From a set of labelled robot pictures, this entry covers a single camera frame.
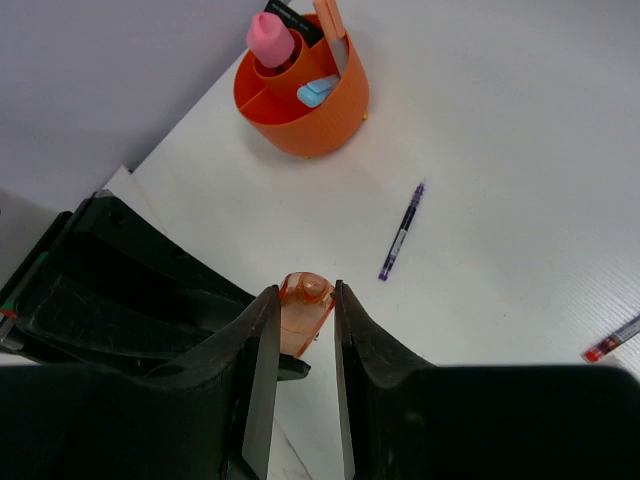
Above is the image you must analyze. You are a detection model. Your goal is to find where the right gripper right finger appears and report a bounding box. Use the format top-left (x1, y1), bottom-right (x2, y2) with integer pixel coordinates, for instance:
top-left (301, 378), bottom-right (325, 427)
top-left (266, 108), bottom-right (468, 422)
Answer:
top-left (335, 283), bottom-right (639, 479)

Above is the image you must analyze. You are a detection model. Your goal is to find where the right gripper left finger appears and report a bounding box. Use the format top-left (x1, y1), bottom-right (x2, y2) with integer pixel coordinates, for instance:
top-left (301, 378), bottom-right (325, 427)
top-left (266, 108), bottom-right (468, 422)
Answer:
top-left (1, 286), bottom-right (281, 479)

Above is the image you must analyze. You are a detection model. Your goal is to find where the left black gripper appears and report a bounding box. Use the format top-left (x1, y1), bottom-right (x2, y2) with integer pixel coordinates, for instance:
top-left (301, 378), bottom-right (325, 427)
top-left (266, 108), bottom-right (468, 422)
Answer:
top-left (0, 194), bottom-right (311, 384)

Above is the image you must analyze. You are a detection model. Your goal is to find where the light blue highlighter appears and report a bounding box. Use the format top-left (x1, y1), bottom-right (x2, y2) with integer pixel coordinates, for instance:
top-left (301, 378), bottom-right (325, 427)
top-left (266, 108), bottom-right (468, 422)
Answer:
top-left (296, 75), bottom-right (340, 108)

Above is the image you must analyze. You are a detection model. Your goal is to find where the black green-capped highlighter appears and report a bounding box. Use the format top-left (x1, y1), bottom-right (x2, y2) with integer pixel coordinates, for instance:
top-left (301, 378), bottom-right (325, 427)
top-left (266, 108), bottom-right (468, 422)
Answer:
top-left (264, 0), bottom-right (324, 47)

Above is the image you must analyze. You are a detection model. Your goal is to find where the purple gel pen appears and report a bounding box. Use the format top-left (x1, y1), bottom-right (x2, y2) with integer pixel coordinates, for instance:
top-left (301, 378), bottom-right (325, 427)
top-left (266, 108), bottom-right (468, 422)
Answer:
top-left (378, 178), bottom-right (426, 281)

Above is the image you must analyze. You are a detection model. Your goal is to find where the red gel pen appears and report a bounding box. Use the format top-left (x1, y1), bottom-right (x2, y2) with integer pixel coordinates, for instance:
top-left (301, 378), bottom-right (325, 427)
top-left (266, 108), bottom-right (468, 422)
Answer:
top-left (582, 316), bottom-right (639, 364)

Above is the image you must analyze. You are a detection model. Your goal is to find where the orange pen holder cup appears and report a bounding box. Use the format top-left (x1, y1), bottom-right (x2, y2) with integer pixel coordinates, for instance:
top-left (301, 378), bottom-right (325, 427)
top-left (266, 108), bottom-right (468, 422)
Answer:
top-left (233, 1), bottom-right (369, 157)

